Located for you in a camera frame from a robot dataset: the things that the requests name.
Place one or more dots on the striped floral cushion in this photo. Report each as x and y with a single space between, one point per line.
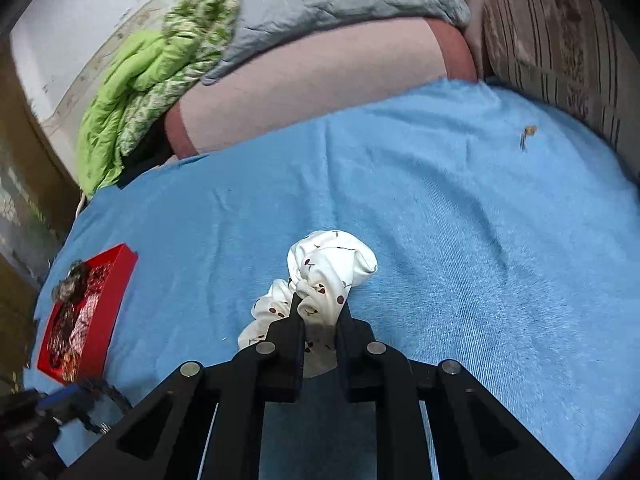
565 35

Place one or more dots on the small brown scrap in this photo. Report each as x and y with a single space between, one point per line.
527 132

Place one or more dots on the grey brown sheer scrunchie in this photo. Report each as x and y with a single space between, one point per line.
72 280

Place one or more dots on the red white checked scrunchie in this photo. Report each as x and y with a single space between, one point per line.
87 310

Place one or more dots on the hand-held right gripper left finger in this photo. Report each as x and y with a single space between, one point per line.
292 345

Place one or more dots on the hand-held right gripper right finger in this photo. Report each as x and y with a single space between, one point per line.
350 345

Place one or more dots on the white printed scrunchie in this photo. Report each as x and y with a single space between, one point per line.
325 265

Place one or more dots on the grey quilted pillow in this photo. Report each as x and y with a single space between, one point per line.
325 0

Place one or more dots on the pink bolster pillow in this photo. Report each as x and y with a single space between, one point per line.
310 80

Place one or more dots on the green quilt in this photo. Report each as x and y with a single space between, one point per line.
145 80

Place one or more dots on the red tray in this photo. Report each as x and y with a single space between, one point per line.
112 280

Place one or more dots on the blue bed sheet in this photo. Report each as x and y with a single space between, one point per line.
425 220

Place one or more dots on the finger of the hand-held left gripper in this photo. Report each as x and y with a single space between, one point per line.
65 399

